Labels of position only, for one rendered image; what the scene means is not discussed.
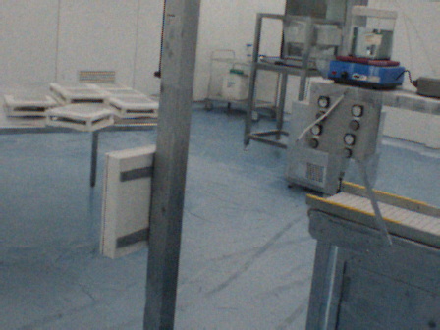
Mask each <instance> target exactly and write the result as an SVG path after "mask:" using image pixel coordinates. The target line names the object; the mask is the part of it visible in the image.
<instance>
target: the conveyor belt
mask: <svg viewBox="0 0 440 330"><path fill-rule="evenodd" d="M327 200H330V201H334V202H337V203H340V204H344V205H347V206H349V207H353V208H356V209H359V210H363V211H366V212H370V213H373V214H374V211H373V209H372V206H371V203H370V200H369V199H367V198H364V197H360V196H357V195H353V194H349V193H346V192H341V193H338V194H336V195H334V196H331V197H329V198H327ZM377 204H378V207H379V210H380V212H381V215H382V216H383V217H386V218H390V219H393V220H396V221H400V222H401V223H404V224H407V225H411V226H414V227H417V228H420V229H423V230H426V231H430V232H433V233H436V234H440V219H436V218H433V217H429V216H426V215H422V214H419V213H415V212H412V211H408V210H406V209H402V208H399V207H395V206H392V205H388V204H385V203H381V202H378V201H377ZM310 208H314V209H317V210H320V211H323V212H327V213H330V214H333V215H336V216H339V217H342V218H346V219H349V220H352V221H355V222H358V223H361V224H364V225H367V226H370V227H373V228H377V229H380V228H379V227H376V226H373V225H370V224H367V223H363V222H360V221H358V220H355V219H352V218H348V217H345V216H342V215H339V214H336V213H332V212H329V211H326V210H323V209H319V208H316V207H313V206H309V207H308V208H307V210H306V215H307V217H308V218H310V217H309V216H308V214H307V212H308V210H309V209H310ZM387 232H389V233H392V234H396V235H399V236H402V237H405V238H408V239H412V240H415V241H418V242H421V243H424V244H428V245H431V246H434V247H437V248H440V247H439V246H437V245H434V244H431V243H428V242H424V241H421V240H418V239H415V238H412V237H408V236H405V235H402V234H399V233H395V232H392V231H389V230H387Z"/></svg>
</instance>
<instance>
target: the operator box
mask: <svg viewBox="0 0 440 330"><path fill-rule="evenodd" d="M155 149H156V144H153V145H147V146H142V147H136V148H130V149H124V150H118V151H113V152H107V153H106V154H105V170H104V187H103V203H102V221H101V238H100V254H103V255H105V256H108V257H111V258H113V259H116V258H118V257H121V256H124V255H126V254H129V253H132V252H134V251H137V250H140V249H142V248H147V247H148V244H149V230H150V217H151V203H152V191H153V177H154V164H155Z"/></svg>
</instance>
